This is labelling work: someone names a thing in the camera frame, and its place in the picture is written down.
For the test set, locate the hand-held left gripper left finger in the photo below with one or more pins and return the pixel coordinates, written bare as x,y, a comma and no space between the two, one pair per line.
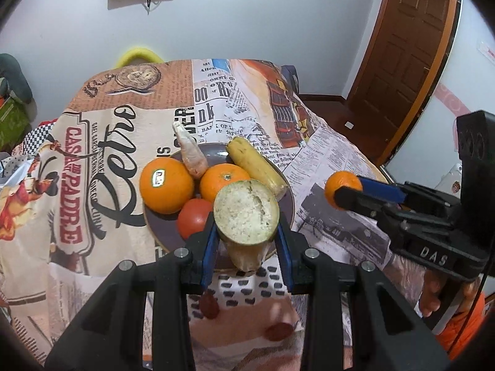
210,247

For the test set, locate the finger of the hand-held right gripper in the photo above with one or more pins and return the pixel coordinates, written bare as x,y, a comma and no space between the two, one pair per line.
355,199
379,189

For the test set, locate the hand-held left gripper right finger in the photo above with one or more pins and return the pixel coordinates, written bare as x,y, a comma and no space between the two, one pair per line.
282,255

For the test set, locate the small tangerine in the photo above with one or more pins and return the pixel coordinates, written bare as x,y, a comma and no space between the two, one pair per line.
342,179

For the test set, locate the red tomato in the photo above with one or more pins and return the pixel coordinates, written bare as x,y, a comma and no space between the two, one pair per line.
193,218

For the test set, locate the purple plate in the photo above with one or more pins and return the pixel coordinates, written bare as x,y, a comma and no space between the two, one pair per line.
166,228

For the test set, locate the large orange with sticker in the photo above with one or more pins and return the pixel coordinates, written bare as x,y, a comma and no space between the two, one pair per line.
166,185
224,181

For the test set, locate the person's right forearm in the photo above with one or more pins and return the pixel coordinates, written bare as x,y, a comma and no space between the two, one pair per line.
464,332

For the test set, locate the person's right hand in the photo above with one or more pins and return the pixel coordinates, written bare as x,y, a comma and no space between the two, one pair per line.
429,293

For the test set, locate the dark blue bag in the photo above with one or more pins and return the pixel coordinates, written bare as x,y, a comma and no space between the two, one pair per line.
290,79

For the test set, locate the brown wooden door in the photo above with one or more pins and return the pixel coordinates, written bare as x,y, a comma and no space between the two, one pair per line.
406,46

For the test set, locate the white wardrobe door with hearts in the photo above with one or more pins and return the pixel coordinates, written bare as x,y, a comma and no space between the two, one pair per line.
456,65

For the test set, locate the printed newspaper-pattern blanket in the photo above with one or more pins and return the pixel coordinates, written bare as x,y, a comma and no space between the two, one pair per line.
96,143

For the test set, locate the black white checkered cloth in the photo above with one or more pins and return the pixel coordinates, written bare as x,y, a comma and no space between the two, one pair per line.
38,135

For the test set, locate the green storage box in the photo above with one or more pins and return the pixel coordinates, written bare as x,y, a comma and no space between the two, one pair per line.
11,123

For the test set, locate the grey plush shark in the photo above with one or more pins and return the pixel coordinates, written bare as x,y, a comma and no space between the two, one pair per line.
13,77

